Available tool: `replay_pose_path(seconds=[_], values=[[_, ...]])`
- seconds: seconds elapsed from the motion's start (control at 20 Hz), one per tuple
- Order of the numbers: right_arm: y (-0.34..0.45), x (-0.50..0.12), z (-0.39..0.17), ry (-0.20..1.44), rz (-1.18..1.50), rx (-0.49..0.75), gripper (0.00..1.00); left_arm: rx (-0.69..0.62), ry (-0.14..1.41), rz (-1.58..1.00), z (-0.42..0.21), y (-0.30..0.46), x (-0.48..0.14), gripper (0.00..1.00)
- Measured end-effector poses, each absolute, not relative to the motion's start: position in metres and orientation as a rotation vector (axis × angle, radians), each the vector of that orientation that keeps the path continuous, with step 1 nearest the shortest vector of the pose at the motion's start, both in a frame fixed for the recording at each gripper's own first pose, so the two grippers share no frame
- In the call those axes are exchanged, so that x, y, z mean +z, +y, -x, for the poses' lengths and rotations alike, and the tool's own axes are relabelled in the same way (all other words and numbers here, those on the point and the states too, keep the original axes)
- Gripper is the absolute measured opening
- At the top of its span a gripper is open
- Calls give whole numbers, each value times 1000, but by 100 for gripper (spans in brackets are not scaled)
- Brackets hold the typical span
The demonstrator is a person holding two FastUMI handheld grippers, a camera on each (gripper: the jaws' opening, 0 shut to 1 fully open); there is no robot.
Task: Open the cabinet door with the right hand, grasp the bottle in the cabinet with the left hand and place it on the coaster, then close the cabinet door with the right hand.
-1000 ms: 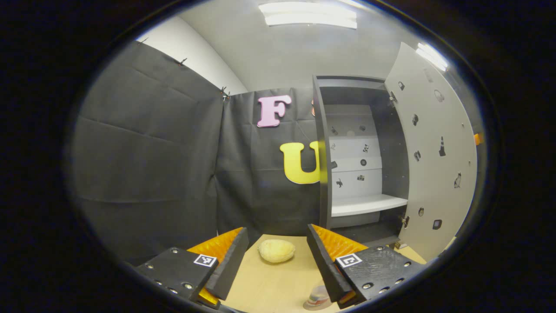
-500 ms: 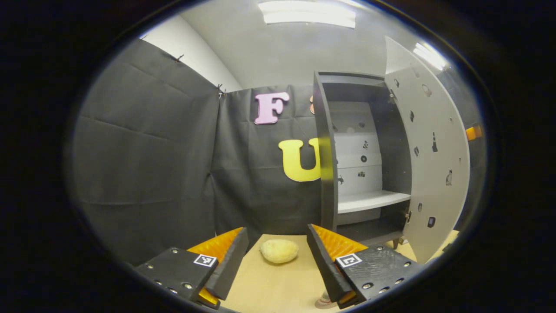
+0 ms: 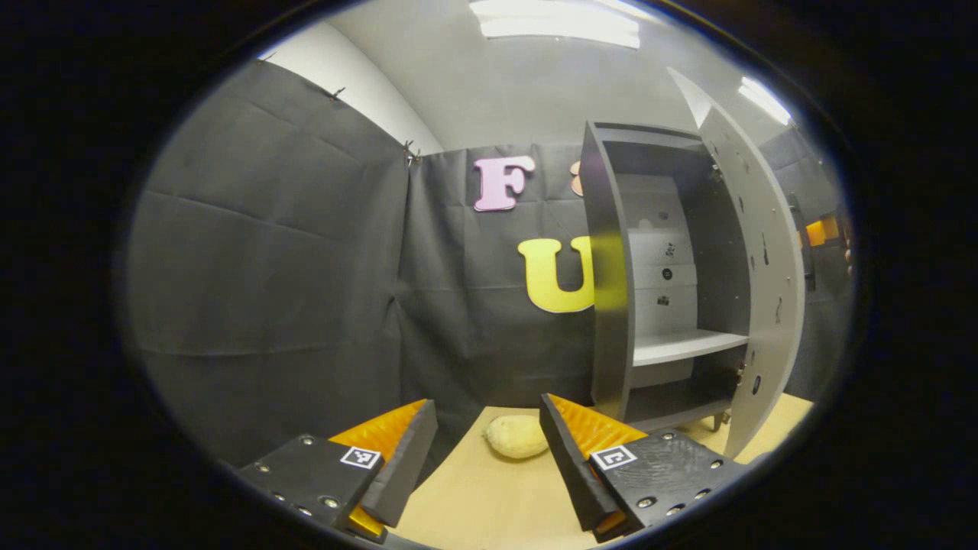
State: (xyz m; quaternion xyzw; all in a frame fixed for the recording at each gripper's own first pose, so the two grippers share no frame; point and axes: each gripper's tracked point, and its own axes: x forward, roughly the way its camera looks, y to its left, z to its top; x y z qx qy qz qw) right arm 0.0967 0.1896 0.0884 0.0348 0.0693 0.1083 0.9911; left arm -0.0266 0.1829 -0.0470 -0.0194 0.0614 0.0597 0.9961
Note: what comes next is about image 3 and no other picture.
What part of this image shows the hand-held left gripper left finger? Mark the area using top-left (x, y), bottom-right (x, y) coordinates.
top-left (235, 397), bottom-right (440, 545)

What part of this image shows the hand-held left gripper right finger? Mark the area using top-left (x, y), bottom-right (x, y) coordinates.
top-left (538, 392), bottom-right (753, 545)

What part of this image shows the grey cabinet door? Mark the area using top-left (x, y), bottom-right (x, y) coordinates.
top-left (667, 67), bottom-right (808, 459)

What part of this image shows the dark grey cabinet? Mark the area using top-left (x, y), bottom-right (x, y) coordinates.
top-left (579, 121), bottom-right (755, 434)

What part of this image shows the white cabinet shelf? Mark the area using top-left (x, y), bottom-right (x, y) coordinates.
top-left (633, 328), bottom-right (750, 367)

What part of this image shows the small ceiling light panel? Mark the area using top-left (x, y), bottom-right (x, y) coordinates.
top-left (738, 76), bottom-right (793, 126)

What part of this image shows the black backdrop cloth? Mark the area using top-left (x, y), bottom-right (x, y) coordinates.
top-left (126, 60), bottom-right (853, 468)

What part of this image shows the large ceiling light panel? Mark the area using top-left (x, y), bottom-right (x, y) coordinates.
top-left (470, 0), bottom-right (641, 49)

